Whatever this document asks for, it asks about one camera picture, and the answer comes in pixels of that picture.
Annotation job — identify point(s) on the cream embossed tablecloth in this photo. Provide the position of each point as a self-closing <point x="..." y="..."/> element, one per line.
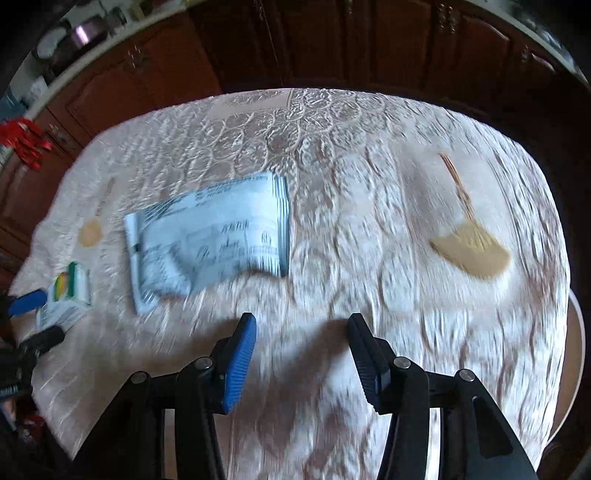
<point x="351" y="184"/>

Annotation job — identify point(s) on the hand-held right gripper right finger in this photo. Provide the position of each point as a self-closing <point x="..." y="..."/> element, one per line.
<point x="364" y="364"/>

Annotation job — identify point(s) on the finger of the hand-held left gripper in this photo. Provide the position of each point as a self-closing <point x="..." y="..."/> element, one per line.
<point x="46" y="337"/>
<point x="25" y="302"/>

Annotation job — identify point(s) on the brown wooden lower cabinets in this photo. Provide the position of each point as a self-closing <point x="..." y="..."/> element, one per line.
<point x="323" y="41"/>

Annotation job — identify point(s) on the white plastic bucket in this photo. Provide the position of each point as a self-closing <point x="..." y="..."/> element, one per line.
<point x="574" y="360"/>

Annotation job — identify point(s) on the pale blue printed packet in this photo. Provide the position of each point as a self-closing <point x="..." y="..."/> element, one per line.
<point x="207" y="230"/>

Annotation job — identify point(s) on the large steel cooking pot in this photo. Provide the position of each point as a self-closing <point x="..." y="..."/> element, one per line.
<point x="85" y="32"/>

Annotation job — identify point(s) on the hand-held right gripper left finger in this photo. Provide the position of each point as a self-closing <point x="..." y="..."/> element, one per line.
<point x="240" y="364"/>

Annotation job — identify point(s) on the small white green carton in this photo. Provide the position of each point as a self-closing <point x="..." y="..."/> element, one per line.
<point x="69" y="288"/>

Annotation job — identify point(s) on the tan fan-shaped scrap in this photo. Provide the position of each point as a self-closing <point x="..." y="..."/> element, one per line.
<point x="475" y="258"/>

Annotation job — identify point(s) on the red ribbon decoration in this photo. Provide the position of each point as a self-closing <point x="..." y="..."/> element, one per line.
<point x="23" y="138"/>

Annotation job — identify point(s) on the beige kitchen countertop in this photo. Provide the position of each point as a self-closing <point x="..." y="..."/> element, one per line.
<point x="69" y="69"/>

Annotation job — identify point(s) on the tan round scrap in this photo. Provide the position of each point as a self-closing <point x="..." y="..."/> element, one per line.
<point x="90" y="233"/>

